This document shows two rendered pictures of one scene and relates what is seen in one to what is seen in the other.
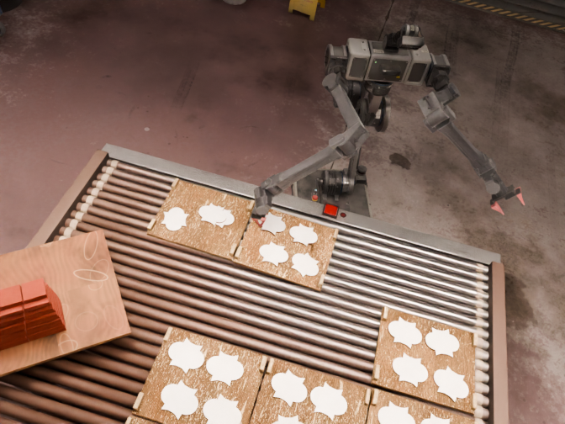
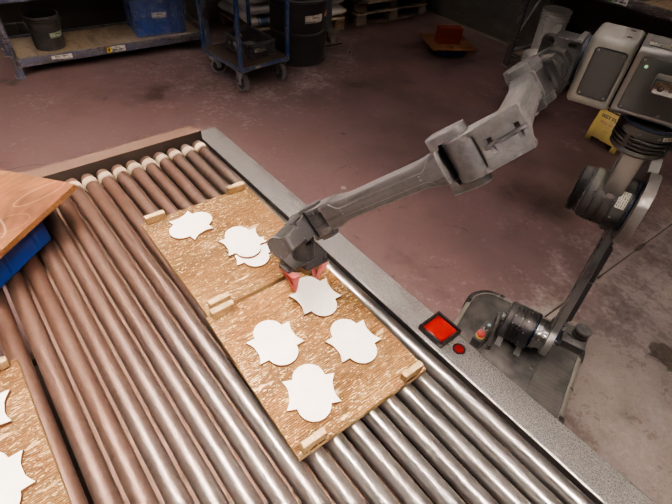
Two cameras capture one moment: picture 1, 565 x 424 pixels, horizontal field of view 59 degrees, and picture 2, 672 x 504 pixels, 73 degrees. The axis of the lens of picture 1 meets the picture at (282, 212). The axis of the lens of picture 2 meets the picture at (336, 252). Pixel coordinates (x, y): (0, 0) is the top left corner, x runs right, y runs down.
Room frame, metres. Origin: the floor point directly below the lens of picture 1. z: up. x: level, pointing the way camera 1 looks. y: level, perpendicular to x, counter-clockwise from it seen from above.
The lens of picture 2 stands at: (0.89, -0.49, 1.83)
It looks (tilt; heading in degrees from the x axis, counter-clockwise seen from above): 44 degrees down; 41
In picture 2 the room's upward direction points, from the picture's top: 5 degrees clockwise
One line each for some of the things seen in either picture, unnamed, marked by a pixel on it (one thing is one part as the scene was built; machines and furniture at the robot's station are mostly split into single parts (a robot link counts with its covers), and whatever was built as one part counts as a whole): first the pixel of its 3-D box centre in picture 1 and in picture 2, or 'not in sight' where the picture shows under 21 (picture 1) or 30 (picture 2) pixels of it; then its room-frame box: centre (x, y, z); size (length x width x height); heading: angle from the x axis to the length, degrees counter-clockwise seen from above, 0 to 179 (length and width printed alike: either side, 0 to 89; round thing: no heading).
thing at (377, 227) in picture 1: (295, 206); (387, 297); (1.62, -0.06, 0.89); 2.08 x 0.08 x 0.06; 84
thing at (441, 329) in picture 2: (330, 210); (439, 329); (1.61, -0.24, 0.92); 0.06 x 0.06 x 0.01; 84
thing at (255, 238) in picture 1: (287, 246); (312, 344); (1.34, -0.06, 0.93); 0.41 x 0.35 x 0.02; 82
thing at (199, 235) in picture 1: (203, 218); (229, 242); (1.40, 0.36, 0.93); 0.41 x 0.35 x 0.02; 83
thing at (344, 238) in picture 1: (290, 223); (354, 315); (1.50, -0.05, 0.90); 1.95 x 0.05 x 0.05; 84
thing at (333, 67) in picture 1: (337, 71); (550, 68); (2.00, -0.12, 1.45); 0.09 x 0.08 x 0.12; 101
